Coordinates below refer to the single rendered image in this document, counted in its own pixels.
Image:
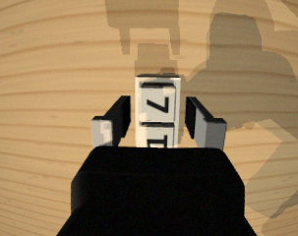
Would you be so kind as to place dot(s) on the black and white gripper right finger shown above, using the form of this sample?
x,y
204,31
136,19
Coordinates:
x,y
208,132

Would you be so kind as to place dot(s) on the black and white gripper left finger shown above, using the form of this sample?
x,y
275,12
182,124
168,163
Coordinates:
x,y
109,129

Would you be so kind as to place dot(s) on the cream rectangular tray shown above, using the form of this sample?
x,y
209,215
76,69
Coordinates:
x,y
157,79

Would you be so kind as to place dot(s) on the white cube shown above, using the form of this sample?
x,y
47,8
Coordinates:
x,y
157,134
157,102

